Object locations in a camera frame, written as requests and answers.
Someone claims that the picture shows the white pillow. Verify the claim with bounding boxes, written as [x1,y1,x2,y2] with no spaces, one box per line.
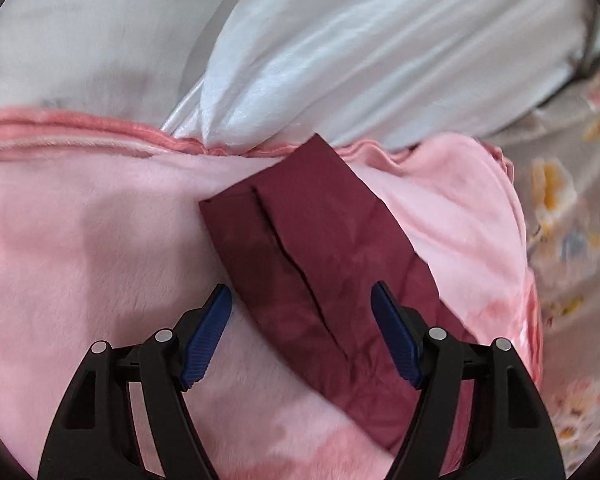
[0,0,261,126]

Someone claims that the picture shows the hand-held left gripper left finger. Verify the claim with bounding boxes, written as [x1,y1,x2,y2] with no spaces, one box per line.
[37,283,233,480]

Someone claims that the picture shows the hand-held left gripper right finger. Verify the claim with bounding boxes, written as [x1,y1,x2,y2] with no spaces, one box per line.
[370,281,566,480]

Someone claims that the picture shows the pink fleece blanket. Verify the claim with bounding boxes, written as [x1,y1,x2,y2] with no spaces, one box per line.
[0,109,543,480]

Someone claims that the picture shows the white satin duvet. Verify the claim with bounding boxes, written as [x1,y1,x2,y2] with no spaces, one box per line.
[160,0,600,153]

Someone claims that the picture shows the grey floral bedsheet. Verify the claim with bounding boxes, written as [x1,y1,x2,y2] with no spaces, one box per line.
[480,55,600,476]

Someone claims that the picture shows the maroon puffer jacket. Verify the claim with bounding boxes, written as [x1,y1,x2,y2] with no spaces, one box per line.
[198,133,481,456]

